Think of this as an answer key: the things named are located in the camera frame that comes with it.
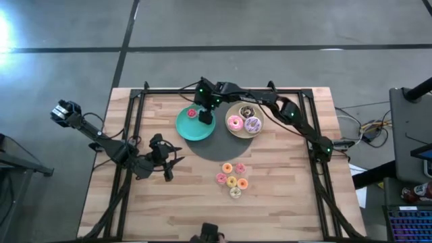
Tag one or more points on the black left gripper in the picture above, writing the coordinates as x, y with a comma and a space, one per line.
161, 152

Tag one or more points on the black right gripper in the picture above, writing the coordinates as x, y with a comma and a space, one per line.
206, 98

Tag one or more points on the small red donut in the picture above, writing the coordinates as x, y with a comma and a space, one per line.
189, 114

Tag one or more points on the large pink frosted donut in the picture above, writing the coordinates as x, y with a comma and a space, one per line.
230, 123

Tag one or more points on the large chocolate frosted donut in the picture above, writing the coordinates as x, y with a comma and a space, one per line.
241, 111

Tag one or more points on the small pink donut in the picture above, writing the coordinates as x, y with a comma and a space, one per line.
218, 179
237, 169

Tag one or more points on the large purple frosted donut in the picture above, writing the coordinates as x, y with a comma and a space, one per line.
248, 127

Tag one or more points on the small orange donut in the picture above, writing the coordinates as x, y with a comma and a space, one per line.
224, 168
239, 184

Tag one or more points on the small yellow donut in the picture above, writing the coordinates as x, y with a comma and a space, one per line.
228, 182

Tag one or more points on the small white donut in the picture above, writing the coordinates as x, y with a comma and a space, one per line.
231, 193

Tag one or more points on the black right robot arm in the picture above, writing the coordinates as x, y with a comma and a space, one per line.
256, 96

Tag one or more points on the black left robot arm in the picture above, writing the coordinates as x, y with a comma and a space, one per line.
101, 140

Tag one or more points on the teal plate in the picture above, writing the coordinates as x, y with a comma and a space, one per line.
189, 131

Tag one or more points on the grey round mat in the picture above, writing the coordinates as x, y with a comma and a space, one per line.
219, 148

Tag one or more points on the tan plate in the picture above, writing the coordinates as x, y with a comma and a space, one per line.
259, 110

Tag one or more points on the black handheld device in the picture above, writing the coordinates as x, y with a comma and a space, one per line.
209, 233

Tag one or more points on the black metal stand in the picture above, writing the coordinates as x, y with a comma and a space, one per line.
20, 163

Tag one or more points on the black power adapter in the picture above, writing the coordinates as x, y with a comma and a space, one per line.
371, 135

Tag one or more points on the white paper sheet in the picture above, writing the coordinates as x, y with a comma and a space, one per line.
359, 195

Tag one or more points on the black beam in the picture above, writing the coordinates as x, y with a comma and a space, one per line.
371, 175

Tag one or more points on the dark grey desk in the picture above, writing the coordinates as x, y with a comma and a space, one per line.
391, 192

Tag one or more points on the black pole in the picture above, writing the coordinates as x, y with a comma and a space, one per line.
420, 90

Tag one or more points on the black tablet screen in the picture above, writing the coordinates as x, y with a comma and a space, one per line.
423, 152

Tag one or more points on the glass bottle with label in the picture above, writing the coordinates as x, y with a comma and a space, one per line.
416, 192

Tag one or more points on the backlit keyboard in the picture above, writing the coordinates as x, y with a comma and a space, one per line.
410, 224

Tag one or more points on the black metal table frame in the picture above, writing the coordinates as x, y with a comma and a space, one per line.
155, 91

